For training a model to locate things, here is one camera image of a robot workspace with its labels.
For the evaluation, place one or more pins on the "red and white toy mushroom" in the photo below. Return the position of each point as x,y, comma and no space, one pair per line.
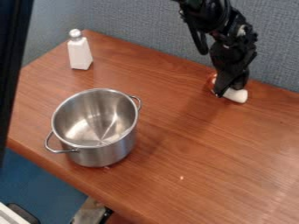
237,96

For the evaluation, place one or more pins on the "dark vertical post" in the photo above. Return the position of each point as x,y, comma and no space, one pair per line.
14,19

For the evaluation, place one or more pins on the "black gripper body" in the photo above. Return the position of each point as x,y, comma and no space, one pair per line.
233,49

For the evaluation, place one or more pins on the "white and black floor object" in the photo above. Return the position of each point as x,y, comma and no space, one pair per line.
12,214

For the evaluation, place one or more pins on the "stainless steel pot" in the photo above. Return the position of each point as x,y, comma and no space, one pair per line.
93,127

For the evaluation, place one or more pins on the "white salt shaker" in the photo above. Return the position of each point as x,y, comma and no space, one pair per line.
80,56

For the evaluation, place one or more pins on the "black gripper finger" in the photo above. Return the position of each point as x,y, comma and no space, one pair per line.
238,79
222,82

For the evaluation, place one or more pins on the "grey table leg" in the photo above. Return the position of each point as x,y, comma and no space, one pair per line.
92,213

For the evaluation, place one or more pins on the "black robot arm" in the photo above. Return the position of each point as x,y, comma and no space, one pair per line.
205,17

